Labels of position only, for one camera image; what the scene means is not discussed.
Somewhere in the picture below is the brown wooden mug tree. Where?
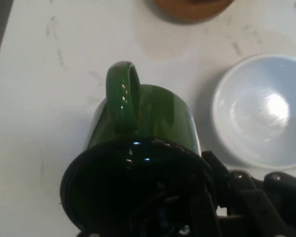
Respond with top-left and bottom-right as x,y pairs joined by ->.
152,0 -> 235,24

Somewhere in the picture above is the green enamel mug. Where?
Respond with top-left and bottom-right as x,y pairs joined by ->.
60,61 -> 214,237

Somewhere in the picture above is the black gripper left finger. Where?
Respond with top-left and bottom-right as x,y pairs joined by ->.
138,180 -> 222,237

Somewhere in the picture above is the white bowl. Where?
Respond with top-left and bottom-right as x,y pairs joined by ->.
212,53 -> 296,171

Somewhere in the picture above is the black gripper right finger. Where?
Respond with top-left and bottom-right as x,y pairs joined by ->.
201,150 -> 296,237

